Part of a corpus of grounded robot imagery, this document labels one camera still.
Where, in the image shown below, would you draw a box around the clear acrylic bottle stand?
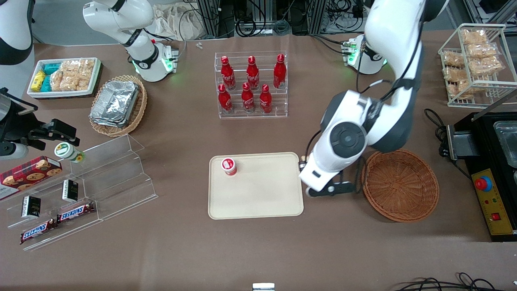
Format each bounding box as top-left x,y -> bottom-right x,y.
214,51 -> 288,120

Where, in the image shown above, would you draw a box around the white wire rack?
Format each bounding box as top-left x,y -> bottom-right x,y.
438,23 -> 517,109

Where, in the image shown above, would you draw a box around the black countertop appliance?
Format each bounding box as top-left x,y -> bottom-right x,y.
446,87 -> 517,243

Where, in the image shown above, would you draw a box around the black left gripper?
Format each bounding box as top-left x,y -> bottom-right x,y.
306,181 -> 356,198

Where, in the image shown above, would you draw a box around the black cables at table edge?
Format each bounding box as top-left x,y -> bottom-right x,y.
390,273 -> 499,291

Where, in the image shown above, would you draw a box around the beige plastic tray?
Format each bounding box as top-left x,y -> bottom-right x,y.
208,152 -> 305,220

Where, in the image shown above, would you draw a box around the clear acrylic stepped display stand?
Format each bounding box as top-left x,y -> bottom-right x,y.
0,134 -> 159,252

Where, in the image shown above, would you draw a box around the black appliance power cable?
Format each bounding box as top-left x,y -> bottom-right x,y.
424,108 -> 451,158

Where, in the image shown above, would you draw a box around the yellow emergency stop panel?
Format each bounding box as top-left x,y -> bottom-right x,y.
472,168 -> 515,236

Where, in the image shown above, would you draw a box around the red tartan cookie box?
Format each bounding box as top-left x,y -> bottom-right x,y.
0,156 -> 63,201

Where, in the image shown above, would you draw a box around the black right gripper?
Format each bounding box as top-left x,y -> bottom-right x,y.
25,118 -> 80,151

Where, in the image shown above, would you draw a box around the white plastic snack bin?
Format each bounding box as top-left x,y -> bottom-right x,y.
27,57 -> 102,100

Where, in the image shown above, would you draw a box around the red cola bottle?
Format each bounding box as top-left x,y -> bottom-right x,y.
273,54 -> 287,89
218,84 -> 233,114
241,82 -> 256,114
259,84 -> 273,114
221,56 -> 236,90
246,56 -> 260,90

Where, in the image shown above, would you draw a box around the small black snack box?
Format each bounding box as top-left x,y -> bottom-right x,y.
21,196 -> 42,219
61,179 -> 79,202

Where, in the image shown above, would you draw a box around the Snickers chocolate bar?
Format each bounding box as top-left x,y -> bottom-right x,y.
20,218 -> 58,245
57,202 -> 96,224

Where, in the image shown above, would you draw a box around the beige cloth bag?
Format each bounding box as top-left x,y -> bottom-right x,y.
151,2 -> 202,41

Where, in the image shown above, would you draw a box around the red lidded yogurt cup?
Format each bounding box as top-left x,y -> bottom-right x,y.
221,157 -> 238,177

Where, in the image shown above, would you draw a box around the bagged fried snack pack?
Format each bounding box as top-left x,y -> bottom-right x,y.
469,57 -> 504,76
446,81 -> 473,99
443,67 -> 469,81
467,42 -> 498,59
460,28 -> 487,45
442,51 -> 466,67

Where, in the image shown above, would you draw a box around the aluminium foil container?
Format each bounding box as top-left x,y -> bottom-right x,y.
90,81 -> 140,124
90,115 -> 130,128

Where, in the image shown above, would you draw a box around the wicker basket holding foil containers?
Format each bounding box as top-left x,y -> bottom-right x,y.
88,75 -> 148,138

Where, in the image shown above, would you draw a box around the coiled black background cables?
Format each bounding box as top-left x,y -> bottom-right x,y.
234,16 -> 291,37

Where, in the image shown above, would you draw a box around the green sunflower yogurt cup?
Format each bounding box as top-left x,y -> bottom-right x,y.
54,142 -> 86,164

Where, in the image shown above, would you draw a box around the empty round wicker basket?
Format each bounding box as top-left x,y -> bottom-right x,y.
361,149 -> 440,223

